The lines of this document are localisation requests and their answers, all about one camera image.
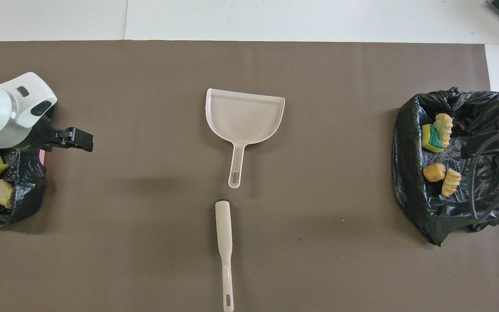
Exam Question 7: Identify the black trash bag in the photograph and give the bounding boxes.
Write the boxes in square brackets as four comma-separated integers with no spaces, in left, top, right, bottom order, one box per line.
[392,87,499,247]
[0,93,55,227]

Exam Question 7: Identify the yellow green sponge piece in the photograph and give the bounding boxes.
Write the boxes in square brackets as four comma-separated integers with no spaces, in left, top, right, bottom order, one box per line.
[421,123,446,153]

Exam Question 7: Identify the brown toy bread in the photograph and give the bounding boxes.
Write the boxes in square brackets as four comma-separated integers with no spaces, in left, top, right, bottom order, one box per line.
[423,163,446,182]

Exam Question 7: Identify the beige plastic dustpan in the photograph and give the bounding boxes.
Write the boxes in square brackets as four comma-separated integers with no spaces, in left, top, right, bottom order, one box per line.
[205,88,285,189]

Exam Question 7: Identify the pale toy bread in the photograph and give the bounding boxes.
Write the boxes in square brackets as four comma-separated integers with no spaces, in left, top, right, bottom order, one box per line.
[434,113,454,148]

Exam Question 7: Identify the brown table mat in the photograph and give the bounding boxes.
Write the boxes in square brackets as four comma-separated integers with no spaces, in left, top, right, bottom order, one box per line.
[0,40,499,312]

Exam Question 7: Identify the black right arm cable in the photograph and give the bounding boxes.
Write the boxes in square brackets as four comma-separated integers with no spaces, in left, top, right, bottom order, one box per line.
[470,130,499,219]

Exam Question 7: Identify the beige hand brush black bristles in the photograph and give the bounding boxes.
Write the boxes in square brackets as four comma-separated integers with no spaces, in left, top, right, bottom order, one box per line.
[214,200,235,312]

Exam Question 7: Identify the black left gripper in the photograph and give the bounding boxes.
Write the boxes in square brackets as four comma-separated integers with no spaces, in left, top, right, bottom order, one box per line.
[42,127,94,152]

